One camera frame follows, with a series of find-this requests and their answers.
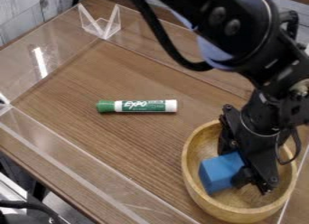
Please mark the green Expo marker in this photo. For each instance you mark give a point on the green Expo marker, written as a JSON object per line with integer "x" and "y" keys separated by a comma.
{"x": 166, "y": 106}

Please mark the clear acrylic corner bracket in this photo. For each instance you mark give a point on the clear acrylic corner bracket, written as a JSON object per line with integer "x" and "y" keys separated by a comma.
{"x": 101, "y": 27}

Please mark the blue foam block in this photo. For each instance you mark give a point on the blue foam block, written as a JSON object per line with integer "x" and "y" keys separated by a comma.
{"x": 216, "y": 171}

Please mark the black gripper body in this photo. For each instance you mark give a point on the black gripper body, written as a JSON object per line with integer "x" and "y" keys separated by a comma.
{"x": 265, "y": 131}

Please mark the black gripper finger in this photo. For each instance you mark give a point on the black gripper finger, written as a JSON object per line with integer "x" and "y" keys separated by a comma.
{"x": 245, "y": 176}
{"x": 228, "y": 144}

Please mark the clear acrylic tray wall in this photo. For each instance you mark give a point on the clear acrylic tray wall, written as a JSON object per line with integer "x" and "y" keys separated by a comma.
{"x": 112, "y": 163}

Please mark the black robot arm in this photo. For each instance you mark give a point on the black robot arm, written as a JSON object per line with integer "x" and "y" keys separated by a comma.
{"x": 249, "y": 38}

